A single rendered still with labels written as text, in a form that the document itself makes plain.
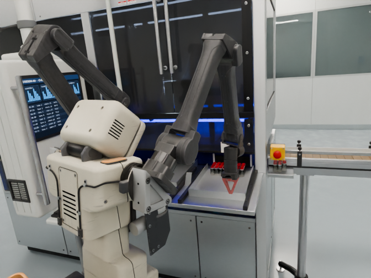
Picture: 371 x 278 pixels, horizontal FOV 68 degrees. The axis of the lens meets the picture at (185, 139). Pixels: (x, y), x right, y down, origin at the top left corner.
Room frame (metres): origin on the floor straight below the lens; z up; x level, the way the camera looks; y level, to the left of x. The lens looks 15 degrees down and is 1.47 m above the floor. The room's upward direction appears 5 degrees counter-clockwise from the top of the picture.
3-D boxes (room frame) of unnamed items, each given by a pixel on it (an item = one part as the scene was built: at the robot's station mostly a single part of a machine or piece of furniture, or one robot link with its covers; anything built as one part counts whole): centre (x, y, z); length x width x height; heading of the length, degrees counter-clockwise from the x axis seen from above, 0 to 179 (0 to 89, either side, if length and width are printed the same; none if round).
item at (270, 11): (1.82, -0.58, 1.51); 0.85 x 0.01 x 0.59; 159
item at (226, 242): (2.19, 0.37, 0.44); 2.06 x 1.00 x 0.88; 69
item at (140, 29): (1.63, 0.27, 1.51); 0.47 x 0.01 x 0.59; 69
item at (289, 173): (1.40, -0.50, 0.87); 0.14 x 0.13 x 0.02; 159
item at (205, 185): (1.29, -0.17, 0.90); 0.34 x 0.26 x 0.04; 160
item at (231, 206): (1.34, -0.01, 0.87); 0.70 x 0.48 x 0.02; 69
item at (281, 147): (1.36, -0.47, 1.00); 0.08 x 0.07 x 0.07; 159
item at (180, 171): (1.47, 0.12, 0.90); 0.34 x 0.26 x 0.04; 159
